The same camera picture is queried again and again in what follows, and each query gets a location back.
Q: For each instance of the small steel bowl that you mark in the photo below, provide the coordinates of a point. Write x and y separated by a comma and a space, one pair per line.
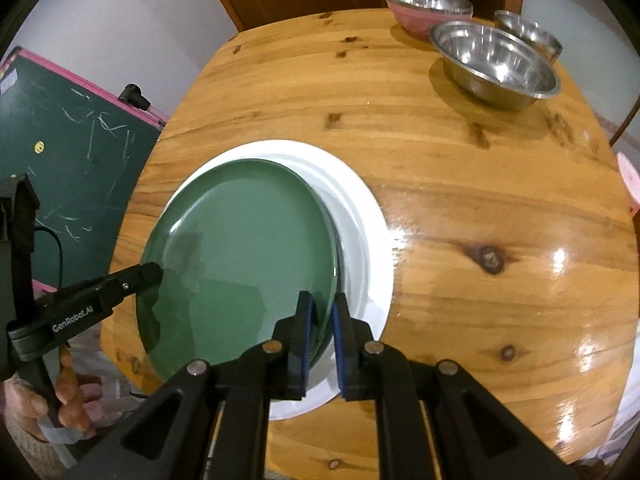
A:
530, 27

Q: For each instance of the green chalkboard easel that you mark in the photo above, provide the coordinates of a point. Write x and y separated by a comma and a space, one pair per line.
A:
75, 160

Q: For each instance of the person's left hand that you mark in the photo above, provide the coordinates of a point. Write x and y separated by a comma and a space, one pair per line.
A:
70, 410

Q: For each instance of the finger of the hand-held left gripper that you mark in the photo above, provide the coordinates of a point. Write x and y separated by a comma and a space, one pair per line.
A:
140, 276

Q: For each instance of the person's left forearm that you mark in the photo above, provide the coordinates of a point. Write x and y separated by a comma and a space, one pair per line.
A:
30, 452

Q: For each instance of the person's pink garment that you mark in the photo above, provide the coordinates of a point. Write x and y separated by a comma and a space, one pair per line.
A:
107, 360

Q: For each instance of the pink bowl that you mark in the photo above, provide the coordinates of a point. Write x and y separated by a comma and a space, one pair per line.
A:
407, 20

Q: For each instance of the large white plate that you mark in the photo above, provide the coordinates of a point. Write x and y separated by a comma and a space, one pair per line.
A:
380, 255

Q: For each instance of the green plate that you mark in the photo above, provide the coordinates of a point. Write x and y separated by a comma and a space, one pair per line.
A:
240, 260

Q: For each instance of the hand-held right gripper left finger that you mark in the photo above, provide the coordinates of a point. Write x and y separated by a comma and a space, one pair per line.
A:
300, 355

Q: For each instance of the large steel bowl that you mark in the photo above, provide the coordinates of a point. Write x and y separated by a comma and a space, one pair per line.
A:
495, 65

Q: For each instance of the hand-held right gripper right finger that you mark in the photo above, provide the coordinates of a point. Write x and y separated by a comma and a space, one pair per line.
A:
345, 360

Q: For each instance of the pink plastic stool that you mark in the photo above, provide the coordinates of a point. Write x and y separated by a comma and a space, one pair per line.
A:
631, 180

